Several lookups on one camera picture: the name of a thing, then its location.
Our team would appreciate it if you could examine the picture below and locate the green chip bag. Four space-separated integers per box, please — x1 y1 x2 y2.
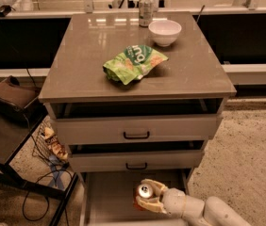
103 45 168 85

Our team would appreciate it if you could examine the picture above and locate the snack bag in basket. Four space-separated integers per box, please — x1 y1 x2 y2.
43 127 68 161

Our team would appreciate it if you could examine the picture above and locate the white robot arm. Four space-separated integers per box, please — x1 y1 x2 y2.
135 179 251 226

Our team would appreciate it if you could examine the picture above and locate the black side table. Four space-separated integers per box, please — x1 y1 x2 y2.
0 112 78 226

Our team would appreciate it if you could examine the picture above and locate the white bowl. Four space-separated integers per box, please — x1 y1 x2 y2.
148 20 182 47

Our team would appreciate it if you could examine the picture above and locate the middle drawer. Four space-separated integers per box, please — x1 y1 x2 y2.
69 150 204 172

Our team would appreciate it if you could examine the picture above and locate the black floor cable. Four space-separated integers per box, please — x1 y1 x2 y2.
21 168 75 226

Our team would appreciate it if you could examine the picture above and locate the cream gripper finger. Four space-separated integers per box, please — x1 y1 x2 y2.
136 196 166 214
141 179 167 197

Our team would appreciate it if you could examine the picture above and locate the red coke can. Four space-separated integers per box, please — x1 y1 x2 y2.
133 183 154 211

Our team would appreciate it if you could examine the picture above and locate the silver green soda can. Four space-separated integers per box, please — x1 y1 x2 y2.
139 0 153 27

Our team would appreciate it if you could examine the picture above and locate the top drawer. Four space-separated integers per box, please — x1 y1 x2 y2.
52 114 222 145

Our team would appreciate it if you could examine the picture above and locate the open bottom drawer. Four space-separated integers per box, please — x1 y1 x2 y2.
80 169 189 226

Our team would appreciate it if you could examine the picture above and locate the wire basket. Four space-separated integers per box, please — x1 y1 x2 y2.
32 118 68 165

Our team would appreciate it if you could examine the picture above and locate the black device on ledge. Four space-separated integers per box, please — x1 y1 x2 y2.
0 5 11 17

